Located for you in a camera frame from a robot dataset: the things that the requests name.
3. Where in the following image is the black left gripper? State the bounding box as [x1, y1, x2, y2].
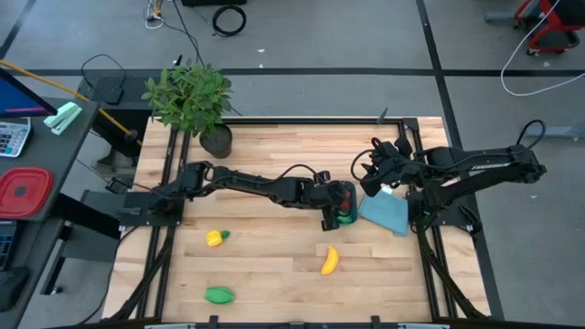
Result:
[299, 178, 356, 220]

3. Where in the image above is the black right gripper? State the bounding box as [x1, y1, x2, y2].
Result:
[359, 139, 415, 197]

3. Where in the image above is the teal plastic container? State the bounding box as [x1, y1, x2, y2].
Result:
[335, 180, 359, 226]

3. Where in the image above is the yellow toy banana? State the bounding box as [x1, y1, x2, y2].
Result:
[320, 245, 340, 277]

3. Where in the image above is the yellow toy vegetable green stem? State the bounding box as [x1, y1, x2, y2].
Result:
[206, 229, 231, 249]

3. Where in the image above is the green oval toy vegetable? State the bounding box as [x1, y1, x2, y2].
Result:
[204, 285, 236, 305]

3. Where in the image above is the light blue cloth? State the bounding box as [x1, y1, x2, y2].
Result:
[358, 187, 410, 238]

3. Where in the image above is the black plant pot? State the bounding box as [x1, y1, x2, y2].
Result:
[199, 123, 234, 159]

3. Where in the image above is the green leafy plant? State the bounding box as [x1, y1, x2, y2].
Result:
[141, 63, 234, 137]

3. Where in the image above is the grey floor bar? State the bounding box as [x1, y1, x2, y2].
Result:
[543, 122, 585, 141]

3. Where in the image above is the red wheeled cart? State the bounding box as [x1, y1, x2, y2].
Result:
[512, 0, 585, 57]

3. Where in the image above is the small black box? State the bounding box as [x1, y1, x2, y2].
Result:
[105, 176, 132, 196]

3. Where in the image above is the black floor box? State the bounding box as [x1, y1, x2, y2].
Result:
[77, 75, 154, 159]

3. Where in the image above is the black foot pedal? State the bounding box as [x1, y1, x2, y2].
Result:
[93, 75, 125, 105]

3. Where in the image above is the mint green stapler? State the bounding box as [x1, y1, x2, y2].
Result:
[43, 101, 83, 136]

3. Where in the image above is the dark grey side desk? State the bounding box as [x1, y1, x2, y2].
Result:
[0, 98, 100, 329]

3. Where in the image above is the yellow pole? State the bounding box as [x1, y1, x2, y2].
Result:
[0, 58, 143, 147]

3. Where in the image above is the red container lid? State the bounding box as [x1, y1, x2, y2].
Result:
[0, 166, 54, 220]

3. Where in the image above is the grey desk calculator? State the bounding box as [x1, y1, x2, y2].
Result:
[0, 117, 32, 159]

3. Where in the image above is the monitor with blue screen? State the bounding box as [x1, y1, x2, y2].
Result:
[0, 68, 59, 119]

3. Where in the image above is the dark keypad device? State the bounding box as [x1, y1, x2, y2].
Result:
[0, 221, 18, 271]

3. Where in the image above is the black computer mouse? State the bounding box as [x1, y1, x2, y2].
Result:
[0, 267, 31, 313]

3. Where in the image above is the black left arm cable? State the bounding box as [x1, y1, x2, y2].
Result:
[269, 163, 331, 184]

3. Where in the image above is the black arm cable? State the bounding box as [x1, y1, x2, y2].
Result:
[516, 119, 548, 148]
[269, 163, 331, 184]

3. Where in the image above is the black aluminium table frame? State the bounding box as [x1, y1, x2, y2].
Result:
[109, 116, 493, 329]

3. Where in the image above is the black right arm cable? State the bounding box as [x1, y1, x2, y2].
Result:
[516, 119, 548, 148]

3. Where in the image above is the white floor cable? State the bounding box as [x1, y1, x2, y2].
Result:
[500, 0, 585, 98]

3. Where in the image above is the black coiled cable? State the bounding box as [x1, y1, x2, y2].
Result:
[211, 4, 248, 37]

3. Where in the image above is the black floor cable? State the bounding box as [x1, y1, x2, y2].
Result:
[171, 0, 207, 68]

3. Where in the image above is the white cable bundle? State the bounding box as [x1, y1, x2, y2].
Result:
[144, 0, 165, 31]

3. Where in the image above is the black pedal cable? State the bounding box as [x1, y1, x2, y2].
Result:
[80, 53, 127, 88]

